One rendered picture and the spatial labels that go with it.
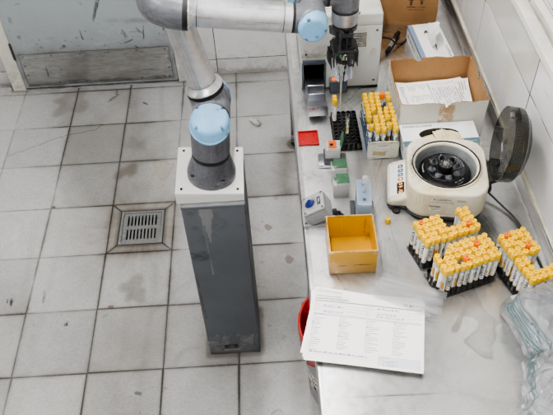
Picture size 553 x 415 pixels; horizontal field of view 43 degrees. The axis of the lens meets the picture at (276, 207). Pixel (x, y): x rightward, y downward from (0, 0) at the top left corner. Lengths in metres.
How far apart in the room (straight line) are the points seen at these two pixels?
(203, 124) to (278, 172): 1.49
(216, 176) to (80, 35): 2.03
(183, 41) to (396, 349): 1.00
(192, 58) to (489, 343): 1.11
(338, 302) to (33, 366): 1.51
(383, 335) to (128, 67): 2.63
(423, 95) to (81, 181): 1.86
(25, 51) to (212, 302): 2.08
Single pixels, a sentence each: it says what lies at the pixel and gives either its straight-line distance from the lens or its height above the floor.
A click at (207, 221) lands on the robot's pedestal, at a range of 2.19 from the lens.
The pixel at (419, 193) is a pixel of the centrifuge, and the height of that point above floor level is 0.98.
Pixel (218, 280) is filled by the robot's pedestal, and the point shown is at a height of 0.49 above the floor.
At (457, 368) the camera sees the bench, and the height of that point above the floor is 0.88.
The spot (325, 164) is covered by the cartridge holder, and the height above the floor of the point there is 0.89.
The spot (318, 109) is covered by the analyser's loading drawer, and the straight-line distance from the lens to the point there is 2.36.
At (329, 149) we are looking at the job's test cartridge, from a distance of 2.18.
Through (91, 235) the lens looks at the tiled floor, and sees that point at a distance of 3.33.
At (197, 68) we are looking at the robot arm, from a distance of 2.04.
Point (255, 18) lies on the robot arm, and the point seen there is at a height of 1.47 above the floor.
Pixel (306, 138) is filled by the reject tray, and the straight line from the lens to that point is 2.32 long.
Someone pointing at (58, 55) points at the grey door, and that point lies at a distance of 4.08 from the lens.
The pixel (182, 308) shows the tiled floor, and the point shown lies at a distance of 2.98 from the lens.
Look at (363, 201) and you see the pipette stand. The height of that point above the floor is 0.98.
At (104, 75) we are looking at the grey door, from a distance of 4.11.
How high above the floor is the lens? 2.43
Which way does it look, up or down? 48 degrees down
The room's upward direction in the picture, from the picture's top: 3 degrees counter-clockwise
